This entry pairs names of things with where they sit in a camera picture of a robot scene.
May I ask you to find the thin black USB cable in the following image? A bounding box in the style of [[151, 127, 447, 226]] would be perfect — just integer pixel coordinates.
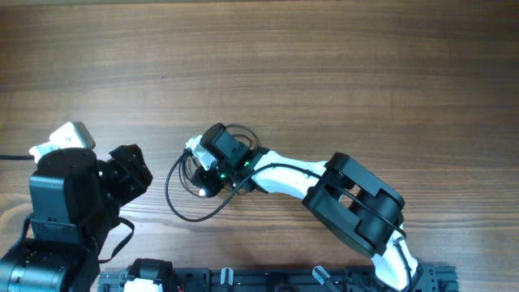
[[164, 123, 263, 223]]

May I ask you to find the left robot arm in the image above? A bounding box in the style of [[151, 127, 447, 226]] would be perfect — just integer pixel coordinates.
[[1, 144, 152, 291]]

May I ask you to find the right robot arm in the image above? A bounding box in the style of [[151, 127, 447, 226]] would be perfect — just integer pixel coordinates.
[[186, 123, 418, 291]]

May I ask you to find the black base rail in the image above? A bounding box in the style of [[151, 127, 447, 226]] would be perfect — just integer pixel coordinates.
[[97, 264, 459, 292]]

